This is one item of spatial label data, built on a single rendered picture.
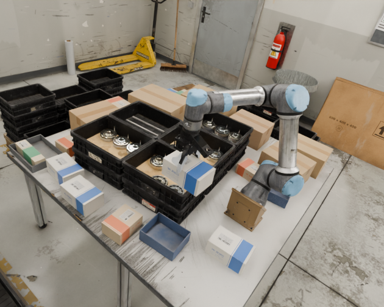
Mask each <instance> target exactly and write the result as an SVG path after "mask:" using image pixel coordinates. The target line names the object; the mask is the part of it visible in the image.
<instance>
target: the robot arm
mask: <svg viewBox="0 0 384 307"><path fill-rule="evenodd" d="M309 100H310V98H309V93H308V91H307V90H306V89H305V87H303V86H301V85H296V84H291V85H290V84H279V83H275V84H270V85H263V86H256V87H254V88H251V89H240V90H221V91H204V90H202V89H197V88H194V89H191V90H189V92H188V94H187V99H186V106H185V113H184V118H183V123H181V124H179V127H180V128H181V131H180V134H179V135H178V136H177V137H175V139H174V148H175V149H177V150H178V151H179V152H182V153H180V154H179V156H178V157H172V160H171V161H172V162H173V163H174V164H175V165H176V167H177V169H176V174H178V173H180V172H181V171H182V168H183V166H184V164H185V162H186V161H187V159H188V158H187V156H188V155H189V156H190V155H191V154H193V153H194V154H195V156H196V157H197V158H200V155H202V156H203V157H204V158H207V157H209V156H210V155H211V154H212V153H213V151H212V149H211V148H210V147H209V145H208V144H207V143H206V142H205V141H204V139H203V138H202V137H201V136H200V134H199V132H200V129H201V126H202V120H203V117H204V114H211V113H221V112H222V113H224V112H226V111H230V110H231V108H232V107H233V106H240V105H256V106H266V107H272V108H276V109H277V116H278V117H279V118H280V124H279V160H278V163H275V162H273V161H270V160H264V161H263V162H262V163H261V165H259V168H258V169H257V171H256V173H255V174H254V176H253V177H252V179H251V181H250V182H249V183H248V184H247V185H246V186H245V187H243V188H242V189H241V191H240V192H241V193H243V194H244V195H246V196H248V197H249V198H251V199H252V200H254V201H256V202H257V203H261V205H262V206H264V207H265V205H266V202H267V199H268V194H269V192H270V190H271V189H274V190H276V191H278V192H280V193H282V194H283V195H286V196H289V197H292V196H295V195H297V194H298V193H299V192H300V191H301V189H302V188H303V185H304V178H303V177H302V176H301V175H299V168H298V167H297V166H296V163H297V141H298V129H299V117H300V116H302V115H303V111H304V110H305V109H306V108H307V106H308V104H309ZM179 136H180V137H179ZM175 142H176V145H175Z"/></svg>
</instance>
